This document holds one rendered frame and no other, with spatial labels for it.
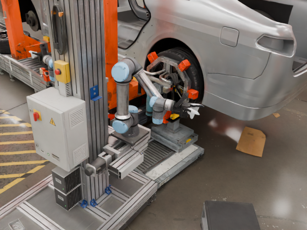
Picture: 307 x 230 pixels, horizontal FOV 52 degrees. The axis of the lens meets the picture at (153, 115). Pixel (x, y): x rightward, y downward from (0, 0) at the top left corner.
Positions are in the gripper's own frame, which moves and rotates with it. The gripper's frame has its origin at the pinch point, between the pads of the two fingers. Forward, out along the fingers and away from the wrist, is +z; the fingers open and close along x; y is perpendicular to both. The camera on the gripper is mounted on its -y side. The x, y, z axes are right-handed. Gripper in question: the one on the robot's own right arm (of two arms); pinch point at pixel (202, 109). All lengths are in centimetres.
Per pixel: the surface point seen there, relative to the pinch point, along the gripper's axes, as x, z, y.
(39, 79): -154, -250, 69
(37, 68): -200, -290, 71
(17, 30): -160, -289, 9
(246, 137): -188, 35, 98
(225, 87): -92, 5, 10
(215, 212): -16, 22, 88
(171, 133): -123, -48, 85
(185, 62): -98, -37, -5
